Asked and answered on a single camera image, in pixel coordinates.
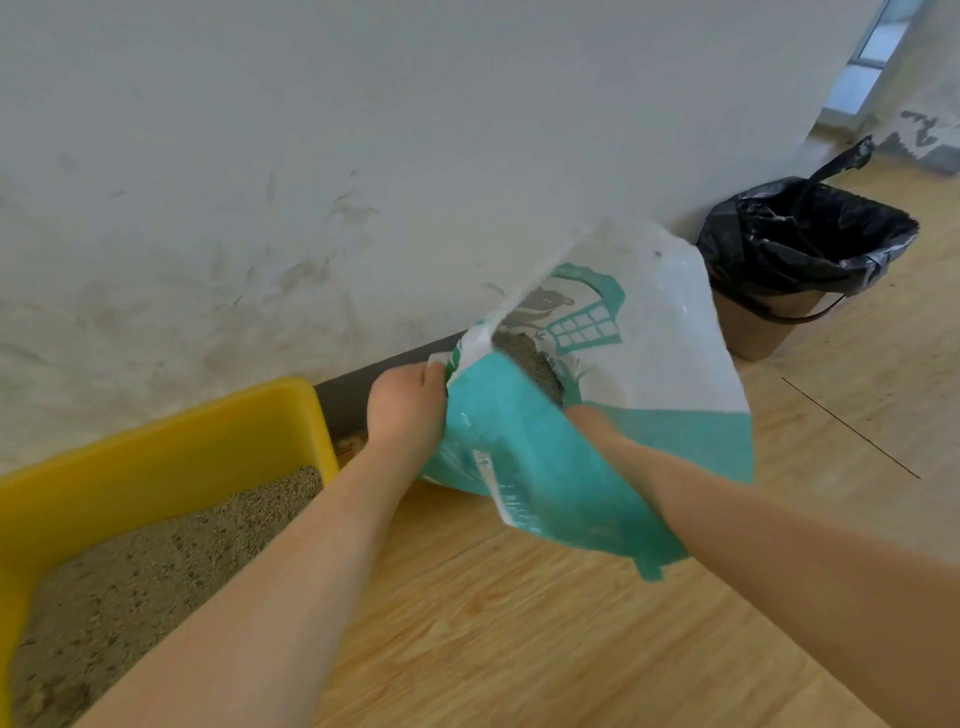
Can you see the person's right hand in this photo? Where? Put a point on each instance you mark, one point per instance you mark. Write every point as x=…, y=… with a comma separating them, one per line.
x=592, y=431

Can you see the person's left hand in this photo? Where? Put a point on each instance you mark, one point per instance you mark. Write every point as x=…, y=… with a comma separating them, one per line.
x=405, y=416

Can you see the teal white litter bag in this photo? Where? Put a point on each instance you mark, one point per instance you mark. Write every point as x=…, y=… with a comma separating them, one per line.
x=540, y=480

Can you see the yellow litter box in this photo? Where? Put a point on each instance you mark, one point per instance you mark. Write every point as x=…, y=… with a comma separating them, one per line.
x=150, y=465

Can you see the beige cat litter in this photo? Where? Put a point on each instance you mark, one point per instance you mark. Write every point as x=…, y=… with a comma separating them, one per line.
x=135, y=577

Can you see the person's left forearm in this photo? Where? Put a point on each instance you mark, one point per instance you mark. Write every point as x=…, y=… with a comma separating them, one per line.
x=262, y=615

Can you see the person's right forearm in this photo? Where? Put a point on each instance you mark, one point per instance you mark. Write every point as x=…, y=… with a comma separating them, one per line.
x=787, y=585

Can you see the dark grey skirting board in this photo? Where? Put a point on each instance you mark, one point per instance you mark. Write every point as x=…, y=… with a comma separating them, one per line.
x=352, y=405

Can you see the brown plastic trash bin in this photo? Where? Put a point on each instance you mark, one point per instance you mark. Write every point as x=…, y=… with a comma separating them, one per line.
x=757, y=326

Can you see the black trash bin liner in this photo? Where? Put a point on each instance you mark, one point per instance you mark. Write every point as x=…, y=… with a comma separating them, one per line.
x=802, y=240

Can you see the window with grey frame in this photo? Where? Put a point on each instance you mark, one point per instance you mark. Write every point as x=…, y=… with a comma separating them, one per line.
x=862, y=75

